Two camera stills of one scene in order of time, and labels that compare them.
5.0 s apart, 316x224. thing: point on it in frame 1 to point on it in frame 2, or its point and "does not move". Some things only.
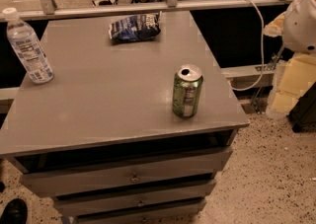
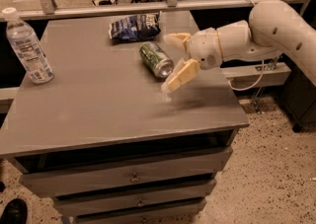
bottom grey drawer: x=179 y=214 does not move
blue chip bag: x=135 y=27 does not move
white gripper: x=301 y=26 to x=203 y=48
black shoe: x=15 y=212 does not move
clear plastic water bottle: x=29 y=47 does not move
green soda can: x=188 y=84 to x=155 y=59
